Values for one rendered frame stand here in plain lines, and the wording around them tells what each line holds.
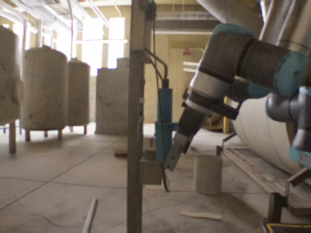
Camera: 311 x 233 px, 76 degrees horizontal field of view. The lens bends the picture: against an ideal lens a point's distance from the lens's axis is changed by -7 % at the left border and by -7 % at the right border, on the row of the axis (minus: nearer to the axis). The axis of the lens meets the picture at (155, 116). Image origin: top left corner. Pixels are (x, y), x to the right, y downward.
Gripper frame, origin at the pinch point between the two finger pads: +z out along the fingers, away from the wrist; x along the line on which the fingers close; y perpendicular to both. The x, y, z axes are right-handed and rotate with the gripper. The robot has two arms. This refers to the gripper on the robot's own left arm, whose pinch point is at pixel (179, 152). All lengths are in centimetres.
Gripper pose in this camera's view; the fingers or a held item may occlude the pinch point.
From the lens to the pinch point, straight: 58.3
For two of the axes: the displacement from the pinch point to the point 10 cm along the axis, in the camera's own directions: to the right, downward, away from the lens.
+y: -8.6, -4.3, 2.7
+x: -3.6, 1.4, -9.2
